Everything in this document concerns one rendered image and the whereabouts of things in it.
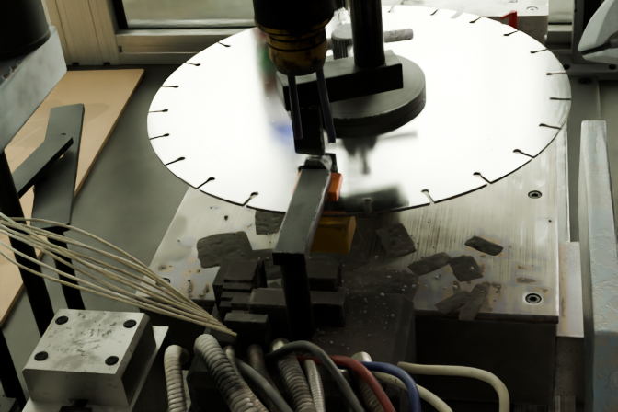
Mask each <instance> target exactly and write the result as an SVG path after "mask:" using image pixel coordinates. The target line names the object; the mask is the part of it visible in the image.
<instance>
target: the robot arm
mask: <svg viewBox="0 0 618 412"><path fill-rule="evenodd" d="M616 32H618V0H605V1H604V2H603V3H602V5H601V6H600V8H599V9H598V10H597V11H596V13H595V14H594V15H593V17H592V18H591V19H590V21H589V23H588V25H587V26H586V28H585V30H584V33H583V35H582V38H581V40H580V43H579V45H578V51H579V52H580V53H581V54H582V57H583V58H584V59H585V60H587V61H592V62H598V63H610V64H618V39H612V40H610V37H611V36H612V35H613V34H614V33H616Z"/></svg>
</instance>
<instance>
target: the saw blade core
mask: <svg viewBox="0 0 618 412"><path fill-rule="evenodd" d="M382 9H383V30H389V29H403V28H412V29H413V31H414V39H413V40H408V41H400V42H393V43H385V44H384V48H385V49H386V50H389V49H392V50H393V51H394V53H395V54H398V55H401V56H404V57H406V58H408V59H410V60H412V61H413V62H415V63H417V64H418V65H419V66H420V67H421V68H422V70H423V71H424V73H425V76H426V88H427V91H426V96H425V97H424V99H423V100H422V102H421V103H420V104H419V105H418V106H417V107H416V108H415V109H414V110H412V111H411V112H409V113H408V114H406V115H405V116H403V117H401V118H399V119H397V120H393V121H390V122H386V123H384V124H380V125H376V126H371V127H365V128H357V129H335V128H334V130H335V135H336V140H337V141H336V142H335V143H330V144H329V145H328V147H327V149H326V153H325V155H324V156H317V157H312V156H309V155H307V154H296V153H295V149H294V141H293V134H292V120H291V113H290V112H289V111H286V110H285V109H284V107H283V105H282V103H281V101H280V97H279V94H278V87H277V80H276V72H277V69H276V68H275V66H274V65H273V62H272V60H271V59H270V58H269V46H268V40H267V33H265V32H261V30H260V29H258V28H252V29H248V30H246V31H243V32H241V33H238V34H236V35H234V36H232V37H230V38H227V39H225V40H222V41H220V44H218V43H216V44H214V45H212V46H211V47H210V48H208V49H206V50H204V51H202V52H200V53H199V54H197V55H196V56H194V57H193V58H191V59H190V60H189V61H187V64H185V63H184V64H183V65H182V66H181V67H179V68H178V69H177V70H176V71H175V72H174V73H173V74H172V75H171V76H170V77H169V78H168V79H167V80H166V81H165V82H164V84H163V87H161V88H160V89H159V90H158V92H157V94H156V95H155V97H154V100H153V102H152V105H151V107H150V110H149V114H148V120H147V130H148V135H149V140H150V143H151V145H152V147H153V150H154V153H155V154H156V156H157V157H158V159H159V160H160V162H161V163H162V164H163V165H164V166H166V168H167V169H168V170H169V171H170V172H171V173H172V174H173V175H174V176H176V177H177V178H178V179H180V180H181V181H183V182H184V183H186V184H187V185H189V186H191V187H192V188H194V189H199V190H200V192H202V193H204V194H206V195H209V196H211V197H213V198H215V199H218V200H222V201H225V202H228V203H231V204H234V205H237V206H241V207H244V206H245V205H246V207H247V208H248V209H253V210H257V211H263V212H272V213H279V214H286V211H287V209H288V206H289V203H290V200H291V198H292V190H293V187H294V184H295V181H296V179H297V177H298V174H299V172H301V170H302V169H323V170H330V172H331V173H342V175H343V183H342V187H341V190H340V193H339V196H338V201H326V202H325V206H324V209H323V211H322V214H321V217H350V216H364V215H366V210H365V203H363V202H366V201H369V202H370V211H371V215H374V214H383V213H389V212H401V211H406V210H412V209H416V208H420V207H425V206H429V205H430V201H429V199H428V198H427V197H426V195H425V194H423V193H422V192H428V193H429V197H430V198H431V199H432V201H433V202H434V204H436V203H440V202H444V201H446V200H452V199H455V198H458V197H461V196H463V195H466V194H469V193H471V192H474V191H477V190H479V189H482V188H484V187H487V183H486V182H488V183H489V184H493V183H496V182H498V181H500V180H501V179H503V178H504V177H507V176H509V175H511V174H513V173H514V172H516V171H518V170H519V169H521V168H522V167H524V166H526V165H527V164H529V163H530V162H531V161H532V158H533V159H534V158H535V157H537V156H538V155H539V154H540V153H542V152H543V151H544V150H545V149H546V148H547V147H548V146H549V145H550V144H551V143H552V141H553V140H554V139H555V138H556V136H557V135H558V133H560V131H561V130H562V128H563V126H564V125H565V123H566V120H567V117H568V113H569V111H570V105H571V87H570V83H569V79H568V77H567V74H566V71H565V69H564V67H563V66H562V64H561V63H560V62H559V61H558V60H557V59H556V58H555V56H554V55H553V54H552V53H551V52H550V51H547V49H546V48H545V47H544V46H543V45H542V44H541V43H539V42H538V41H536V40H534V39H533V38H531V37H529V36H528V35H526V34H524V33H522V32H520V31H518V32H517V30H516V29H514V28H511V27H509V26H507V25H504V24H501V23H499V22H497V21H494V20H491V19H488V18H484V17H482V18H480V17H479V16H475V15H471V14H466V13H462V14H461V15H460V16H458V17H457V18H456V19H451V18H449V17H451V16H452V15H454V14H455V13H456V12H457V11H451V10H446V9H440V10H439V11H438V8H431V7H422V6H395V7H394V10H393V13H390V11H391V9H392V6H382ZM437 11H438V12H437ZM436 12H437V13H436ZM435 13H436V16H433V15H434V14H435ZM473 23H474V24H473ZM505 36H508V37H505ZM224 46H225V47H229V48H225V47H224ZM532 53H534V54H532ZM548 75H551V76H548ZM177 87H178V88H177ZM552 100H555V101H552ZM165 111H167V112H165ZM541 126H544V128H542V127H541ZM166 136H168V137H166ZM515 152H519V153H521V154H515ZM183 159H184V161H179V160H183ZM475 175H480V176H481V178H482V179H483V180H482V179H481V178H480V177H475ZM210 180H214V181H211V182H209V183H208V181H210ZM484 180H485V181H486V182H485V181H484ZM253 195H258V196H256V197H254V198H253V199H252V200H251V196H253Z"/></svg>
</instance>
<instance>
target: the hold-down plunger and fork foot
mask: <svg viewBox="0 0 618 412"><path fill-rule="evenodd" d="M349 16H350V26H351V37H352V49H353V56H351V57H347V58H342V59H337V60H333V61H327V62H325V64H324V65H323V69H324V75H325V80H326V90H327V94H328V99H329V105H330V109H331V115H332V106H331V103H333V102H338V101H342V100H347V99H352V98H356V97H365V96H369V95H374V94H379V93H383V92H388V91H393V90H397V89H402V88H404V79H403V64H402V63H401V62H400V60H399V59H398V57H397V56H396V55H395V53H394V51H393V50H392V49H389V50H386V49H385V48H384V34H383V9H382V0H349ZM295 79H296V86H297V94H298V101H299V110H300V117H301V124H302V132H303V138H302V139H301V140H296V139H295V136H294V128H293V121H292V134H293V141H294V149H295V153H296V154H303V155H319V156H324V155H325V153H326V148H325V140H324V132H323V129H324V130H326V125H325V120H324V114H323V110H322V104H321V99H320V95H319V90H318V84H317V80H316V74H315V73H313V74H308V75H303V76H295ZM276 80H277V87H278V94H279V97H280V101H281V103H282V105H283V107H284V109H285V110H286V111H289V112H290V113H291V120H292V107H291V100H290V92H289V86H288V78H287V75H285V74H281V73H280V72H278V71H277V72H276ZM332 120H333V115H332Z"/></svg>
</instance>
